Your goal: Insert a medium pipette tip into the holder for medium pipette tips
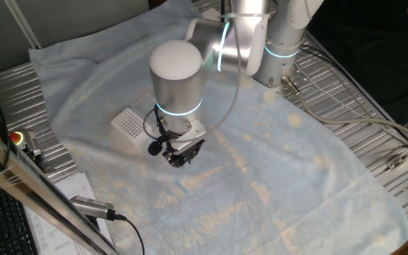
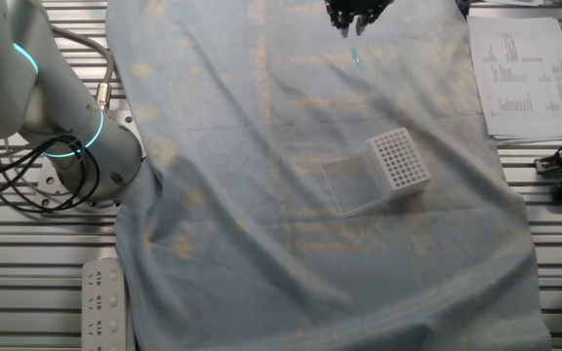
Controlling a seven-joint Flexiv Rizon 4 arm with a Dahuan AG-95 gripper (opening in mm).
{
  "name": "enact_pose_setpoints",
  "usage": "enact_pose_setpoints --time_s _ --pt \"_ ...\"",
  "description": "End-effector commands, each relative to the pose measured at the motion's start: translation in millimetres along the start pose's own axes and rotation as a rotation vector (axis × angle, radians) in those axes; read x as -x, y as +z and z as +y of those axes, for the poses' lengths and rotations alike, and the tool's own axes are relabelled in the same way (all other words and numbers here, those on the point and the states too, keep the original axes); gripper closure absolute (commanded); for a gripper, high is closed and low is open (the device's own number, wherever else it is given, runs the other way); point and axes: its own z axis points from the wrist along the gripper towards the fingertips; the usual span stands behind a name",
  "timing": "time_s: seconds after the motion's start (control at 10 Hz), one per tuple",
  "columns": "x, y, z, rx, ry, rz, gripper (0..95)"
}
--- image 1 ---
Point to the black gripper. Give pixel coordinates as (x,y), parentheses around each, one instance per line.
(186,148)

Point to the blue pipette tip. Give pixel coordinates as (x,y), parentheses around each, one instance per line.
(181,186)

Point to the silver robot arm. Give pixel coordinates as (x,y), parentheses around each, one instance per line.
(175,81)

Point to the white pipette tip holder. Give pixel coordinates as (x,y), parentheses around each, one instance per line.
(127,124)

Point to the black round plug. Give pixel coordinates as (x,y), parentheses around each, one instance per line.
(153,148)

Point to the clear plastic box lid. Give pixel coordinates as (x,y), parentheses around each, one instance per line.
(142,106)

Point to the light blue stained cloth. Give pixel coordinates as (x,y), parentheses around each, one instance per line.
(260,177)

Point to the printed paper sheets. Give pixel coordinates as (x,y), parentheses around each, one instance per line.
(76,187)

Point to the red emergency stop button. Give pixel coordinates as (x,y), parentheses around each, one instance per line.
(16,137)

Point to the black keyboard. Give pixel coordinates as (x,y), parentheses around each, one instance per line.
(2,223)

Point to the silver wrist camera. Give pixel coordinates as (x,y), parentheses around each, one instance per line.
(190,132)

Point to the silver camera on stand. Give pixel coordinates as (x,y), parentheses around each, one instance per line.
(90,207)

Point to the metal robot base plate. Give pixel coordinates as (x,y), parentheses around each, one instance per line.
(305,79)

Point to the aluminium frame bar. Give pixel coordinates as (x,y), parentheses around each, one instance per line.
(30,191)

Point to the slim grey metal rail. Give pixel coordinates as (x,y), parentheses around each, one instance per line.
(21,23)

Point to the aluminium corner bracket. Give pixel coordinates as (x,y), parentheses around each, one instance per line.
(396,163)

